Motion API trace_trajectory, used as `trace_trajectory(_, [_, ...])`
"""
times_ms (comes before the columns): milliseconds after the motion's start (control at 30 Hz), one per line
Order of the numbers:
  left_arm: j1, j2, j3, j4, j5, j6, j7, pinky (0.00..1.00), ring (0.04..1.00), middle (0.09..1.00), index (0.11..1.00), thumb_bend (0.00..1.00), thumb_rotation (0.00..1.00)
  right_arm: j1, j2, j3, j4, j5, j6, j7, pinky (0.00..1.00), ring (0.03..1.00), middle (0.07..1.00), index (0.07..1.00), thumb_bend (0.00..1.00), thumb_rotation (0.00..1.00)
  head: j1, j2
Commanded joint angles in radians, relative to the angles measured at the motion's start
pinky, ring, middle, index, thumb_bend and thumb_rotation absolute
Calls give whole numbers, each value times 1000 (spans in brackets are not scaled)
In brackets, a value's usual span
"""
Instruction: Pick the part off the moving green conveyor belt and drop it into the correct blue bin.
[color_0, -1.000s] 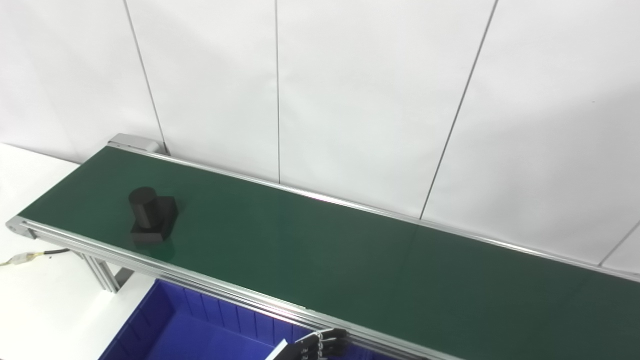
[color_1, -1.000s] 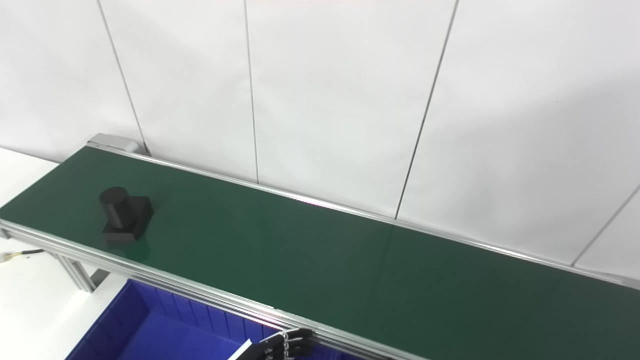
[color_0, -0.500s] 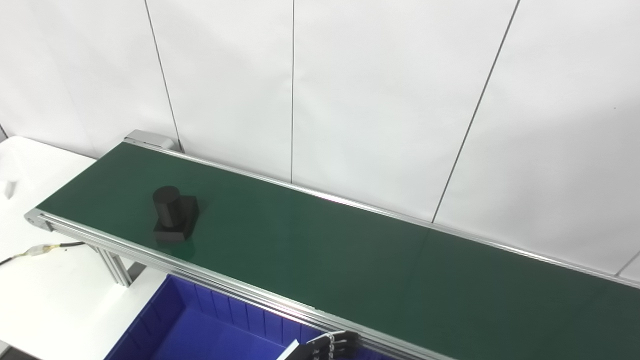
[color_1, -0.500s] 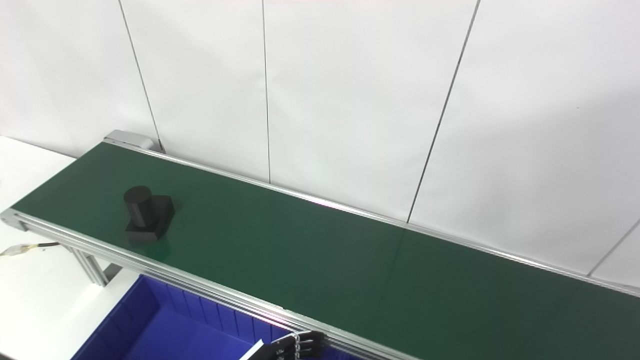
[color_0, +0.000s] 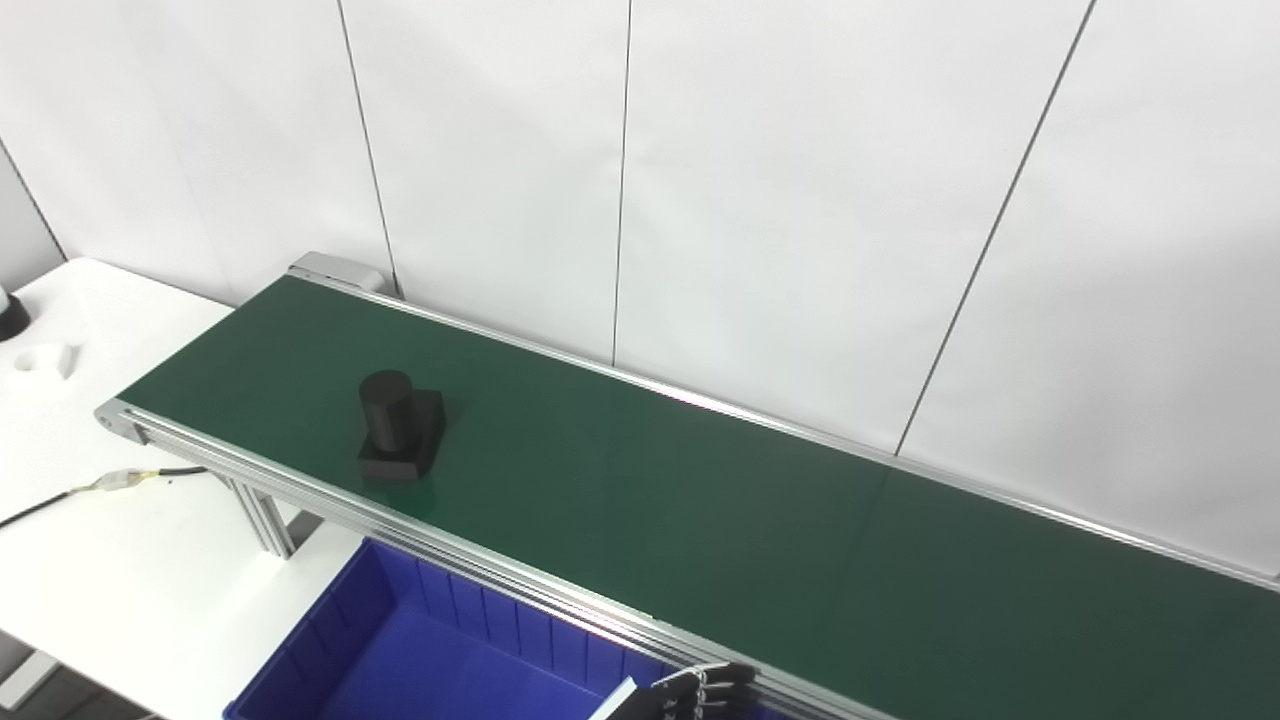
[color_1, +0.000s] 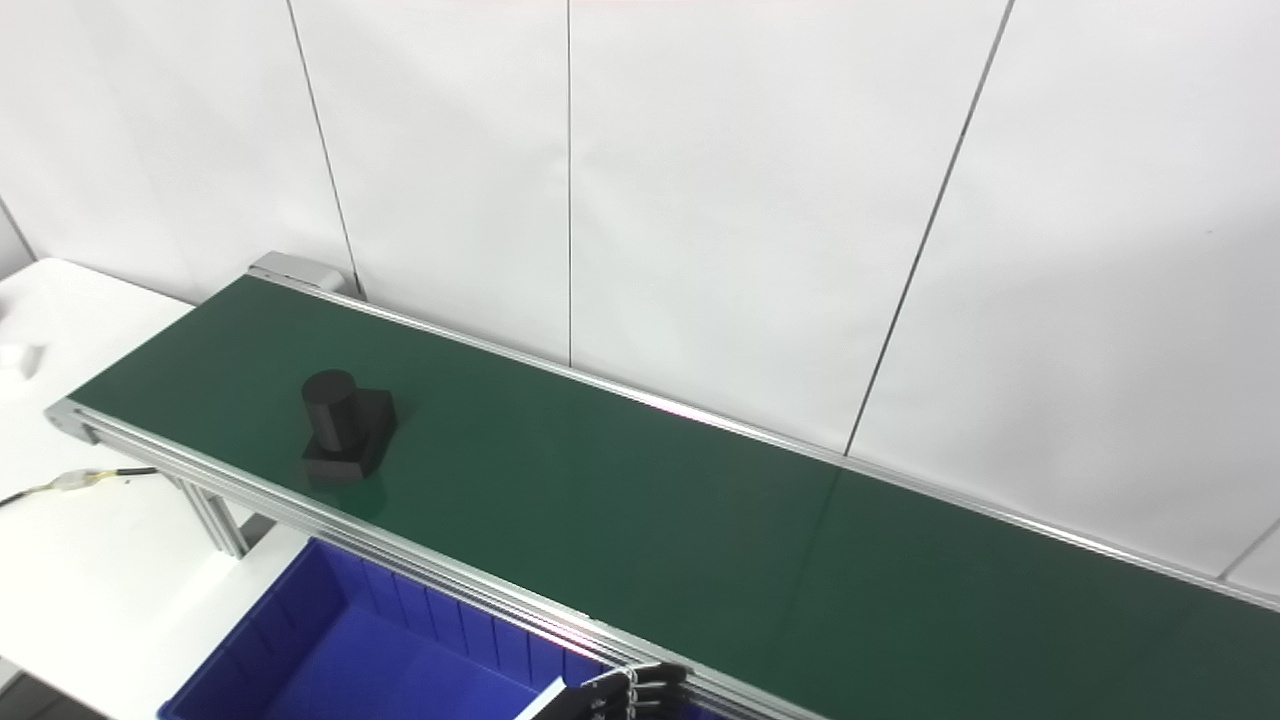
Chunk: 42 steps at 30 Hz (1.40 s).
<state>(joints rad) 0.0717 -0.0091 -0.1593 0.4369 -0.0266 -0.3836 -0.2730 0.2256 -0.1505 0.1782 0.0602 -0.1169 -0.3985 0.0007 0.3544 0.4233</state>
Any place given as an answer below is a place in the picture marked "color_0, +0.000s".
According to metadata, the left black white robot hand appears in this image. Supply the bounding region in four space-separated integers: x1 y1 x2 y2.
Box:
588 662 758 720

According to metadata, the blue bin with white parts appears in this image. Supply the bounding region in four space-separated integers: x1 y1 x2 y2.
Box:
222 538 701 720

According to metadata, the white block part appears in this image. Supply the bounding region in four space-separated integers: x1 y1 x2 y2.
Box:
5 343 79 382

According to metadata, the black cylinder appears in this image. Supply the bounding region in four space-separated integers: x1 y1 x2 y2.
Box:
357 370 446 486

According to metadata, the aluminium conveyor leg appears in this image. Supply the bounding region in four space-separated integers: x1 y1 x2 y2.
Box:
222 475 297 559

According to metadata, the green conveyor belt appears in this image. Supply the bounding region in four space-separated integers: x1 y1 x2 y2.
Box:
95 268 1280 720
118 275 1280 720

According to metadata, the grey conveyor end cap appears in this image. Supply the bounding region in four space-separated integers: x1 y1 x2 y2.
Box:
288 252 386 297

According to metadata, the black cable with yellow connector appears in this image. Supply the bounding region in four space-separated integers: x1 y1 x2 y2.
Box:
0 465 208 531

